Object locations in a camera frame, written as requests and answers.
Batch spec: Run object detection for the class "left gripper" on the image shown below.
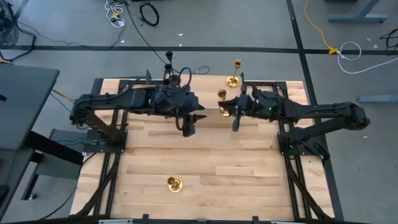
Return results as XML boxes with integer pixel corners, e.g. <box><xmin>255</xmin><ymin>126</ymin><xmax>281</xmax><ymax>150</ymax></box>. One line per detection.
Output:
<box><xmin>174</xmin><ymin>93</ymin><xmax>207</xmax><ymax>138</ymax></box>

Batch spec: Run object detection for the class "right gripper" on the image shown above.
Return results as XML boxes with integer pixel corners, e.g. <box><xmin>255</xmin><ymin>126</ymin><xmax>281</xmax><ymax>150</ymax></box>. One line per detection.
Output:
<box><xmin>218</xmin><ymin>91</ymin><xmax>261</xmax><ymax>132</ymax></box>

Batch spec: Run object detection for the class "gold candle stick holder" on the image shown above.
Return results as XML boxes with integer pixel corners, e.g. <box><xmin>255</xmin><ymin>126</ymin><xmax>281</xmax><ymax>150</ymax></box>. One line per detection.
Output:
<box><xmin>216</xmin><ymin>89</ymin><xmax>231</xmax><ymax>118</ymax></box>
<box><xmin>167</xmin><ymin>176</ymin><xmax>184</xmax><ymax>194</ymax></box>
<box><xmin>225</xmin><ymin>58</ymin><xmax>243</xmax><ymax>89</ymax></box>

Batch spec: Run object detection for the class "black candle stick holder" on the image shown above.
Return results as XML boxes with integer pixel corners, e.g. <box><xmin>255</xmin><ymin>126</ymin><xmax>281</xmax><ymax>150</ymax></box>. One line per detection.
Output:
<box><xmin>164</xmin><ymin>63</ymin><xmax>174</xmax><ymax>82</ymax></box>
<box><xmin>164</xmin><ymin>51</ymin><xmax>182</xmax><ymax>87</ymax></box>

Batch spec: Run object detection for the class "grey floor bar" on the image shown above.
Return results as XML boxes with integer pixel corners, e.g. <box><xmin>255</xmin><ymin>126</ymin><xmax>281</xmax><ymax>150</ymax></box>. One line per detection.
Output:
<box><xmin>356</xmin><ymin>95</ymin><xmax>398</xmax><ymax>103</ymax></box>

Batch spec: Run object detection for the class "grey desk foot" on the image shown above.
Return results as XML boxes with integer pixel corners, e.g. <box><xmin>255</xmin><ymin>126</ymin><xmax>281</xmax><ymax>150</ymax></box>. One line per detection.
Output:
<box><xmin>328</xmin><ymin>0</ymin><xmax>389</xmax><ymax>24</ymax></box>

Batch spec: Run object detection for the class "black desk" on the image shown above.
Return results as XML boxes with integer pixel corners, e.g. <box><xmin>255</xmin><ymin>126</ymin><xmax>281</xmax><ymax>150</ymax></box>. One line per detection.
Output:
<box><xmin>0</xmin><ymin>63</ymin><xmax>60</xmax><ymax>218</ymax></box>

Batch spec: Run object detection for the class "black floor fan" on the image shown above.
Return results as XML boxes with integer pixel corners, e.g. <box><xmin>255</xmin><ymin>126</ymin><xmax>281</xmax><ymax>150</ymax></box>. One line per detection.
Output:
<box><xmin>0</xmin><ymin>0</ymin><xmax>37</xmax><ymax>62</ymax></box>

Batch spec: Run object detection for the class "long black floor cable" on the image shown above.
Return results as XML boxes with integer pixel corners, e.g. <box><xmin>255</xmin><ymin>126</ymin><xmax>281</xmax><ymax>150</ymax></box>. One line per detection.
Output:
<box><xmin>123</xmin><ymin>0</ymin><xmax>175</xmax><ymax>71</ymax></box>

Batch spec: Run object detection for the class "black aluminium table frame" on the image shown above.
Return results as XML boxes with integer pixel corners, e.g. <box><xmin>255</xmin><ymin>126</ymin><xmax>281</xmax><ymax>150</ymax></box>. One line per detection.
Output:
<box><xmin>70</xmin><ymin>76</ymin><xmax>336</xmax><ymax>224</ymax></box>

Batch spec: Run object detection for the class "yellow extension cable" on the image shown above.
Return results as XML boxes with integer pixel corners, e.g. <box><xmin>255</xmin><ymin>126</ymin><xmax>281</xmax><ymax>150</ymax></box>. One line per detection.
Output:
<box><xmin>303</xmin><ymin>0</ymin><xmax>340</xmax><ymax>55</ymax></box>

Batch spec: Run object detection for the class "black coiled cable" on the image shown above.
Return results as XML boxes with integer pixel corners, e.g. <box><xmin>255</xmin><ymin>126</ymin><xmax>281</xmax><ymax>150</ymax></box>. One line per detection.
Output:
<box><xmin>139</xmin><ymin>1</ymin><xmax>160</xmax><ymax>27</ymax></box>

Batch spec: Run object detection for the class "white floor cable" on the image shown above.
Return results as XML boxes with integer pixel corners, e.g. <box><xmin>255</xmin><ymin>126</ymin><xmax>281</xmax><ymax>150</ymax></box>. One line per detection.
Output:
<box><xmin>337</xmin><ymin>41</ymin><xmax>398</xmax><ymax>75</ymax></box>

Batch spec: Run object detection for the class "white cable bundle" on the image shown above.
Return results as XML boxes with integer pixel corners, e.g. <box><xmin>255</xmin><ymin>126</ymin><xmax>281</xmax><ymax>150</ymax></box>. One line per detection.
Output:
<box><xmin>104</xmin><ymin>0</ymin><xmax>126</xmax><ymax>29</ymax></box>

